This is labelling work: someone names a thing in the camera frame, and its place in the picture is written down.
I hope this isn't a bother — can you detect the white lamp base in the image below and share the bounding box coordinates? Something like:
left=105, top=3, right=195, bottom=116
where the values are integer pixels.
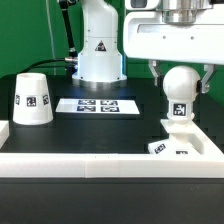
left=148, top=119, right=199, bottom=156

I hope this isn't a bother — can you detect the black cable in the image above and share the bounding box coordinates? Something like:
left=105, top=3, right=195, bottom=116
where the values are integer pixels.
left=20, top=57, right=80, bottom=74

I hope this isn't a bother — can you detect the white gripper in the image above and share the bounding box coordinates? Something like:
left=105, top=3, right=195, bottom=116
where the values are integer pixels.
left=123, top=13, right=224, bottom=94

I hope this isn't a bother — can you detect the grey cable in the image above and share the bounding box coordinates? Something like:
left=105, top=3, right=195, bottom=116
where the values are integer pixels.
left=45, top=0, right=57, bottom=76

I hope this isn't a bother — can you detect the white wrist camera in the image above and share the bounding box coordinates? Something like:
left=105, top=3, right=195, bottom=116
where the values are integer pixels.
left=125, top=0, right=160, bottom=10

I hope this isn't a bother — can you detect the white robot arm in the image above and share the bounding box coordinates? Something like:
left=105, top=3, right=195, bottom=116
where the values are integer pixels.
left=57, top=0, right=224, bottom=93

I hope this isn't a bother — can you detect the white marker sheet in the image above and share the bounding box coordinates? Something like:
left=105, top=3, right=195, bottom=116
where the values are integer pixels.
left=56, top=98, right=139, bottom=115

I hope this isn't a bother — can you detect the white lamp shade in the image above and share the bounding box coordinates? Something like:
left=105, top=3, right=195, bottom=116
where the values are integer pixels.
left=13, top=73, right=53, bottom=125

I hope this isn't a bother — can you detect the white fence frame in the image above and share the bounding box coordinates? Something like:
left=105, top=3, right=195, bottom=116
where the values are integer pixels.
left=0, top=120, right=224, bottom=178

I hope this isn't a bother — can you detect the white lamp bulb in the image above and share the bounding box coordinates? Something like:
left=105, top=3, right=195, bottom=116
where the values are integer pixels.
left=163, top=66, right=200, bottom=124

